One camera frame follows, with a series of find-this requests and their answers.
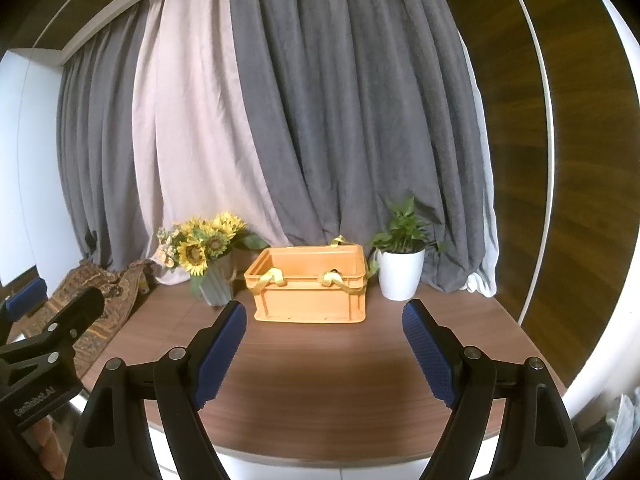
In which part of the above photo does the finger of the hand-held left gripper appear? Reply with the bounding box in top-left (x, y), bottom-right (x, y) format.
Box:
top-left (0, 277), bottom-right (48, 332)
top-left (47, 287), bottom-right (106, 357)

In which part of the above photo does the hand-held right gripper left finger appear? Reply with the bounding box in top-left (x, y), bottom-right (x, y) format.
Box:
top-left (65, 300), bottom-right (247, 480)

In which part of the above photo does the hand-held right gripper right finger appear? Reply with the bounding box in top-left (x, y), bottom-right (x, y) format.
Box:
top-left (402, 300), bottom-right (586, 480)

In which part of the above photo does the orange plastic crate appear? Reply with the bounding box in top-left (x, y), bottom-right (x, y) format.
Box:
top-left (243, 236), bottom-right (371, 324)

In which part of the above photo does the brown patterned rug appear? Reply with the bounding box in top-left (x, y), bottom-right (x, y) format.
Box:
top-left (22, 259), bottom-right (157, 377)

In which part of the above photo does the grey ribbed vase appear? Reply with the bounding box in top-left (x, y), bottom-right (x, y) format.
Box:
top-left (200, 254), bottom-right (236, 307)

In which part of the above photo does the white ribbed plant pot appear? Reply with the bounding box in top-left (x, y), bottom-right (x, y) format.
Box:
top-left (376, 248), bottom-right (427, 302)

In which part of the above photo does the artificial sunflower bouquet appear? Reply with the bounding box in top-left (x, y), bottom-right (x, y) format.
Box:
top-left (152, 212), bottom-right (271, 291)

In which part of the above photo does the green leafy plant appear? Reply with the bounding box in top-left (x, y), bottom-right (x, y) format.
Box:
top-left (369, 196), bottom-right (447, 277)

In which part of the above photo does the white sheer curtain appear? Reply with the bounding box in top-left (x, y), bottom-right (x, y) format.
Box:
top-left (457, 30), bottom-right (501, 297)

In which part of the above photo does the grey curtain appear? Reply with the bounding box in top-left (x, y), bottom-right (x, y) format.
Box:
top-left (227, 0), bottom-right (488, 293)
top-left (57, 7), bottom-right (168, 273)

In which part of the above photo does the grey white bag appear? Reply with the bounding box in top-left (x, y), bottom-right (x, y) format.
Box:
top-left (575, 394), bottom-right (637, 480)

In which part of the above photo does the pink curtain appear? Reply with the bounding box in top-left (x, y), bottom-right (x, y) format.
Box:
top-left (131, 0), bottom-right (293, 286)

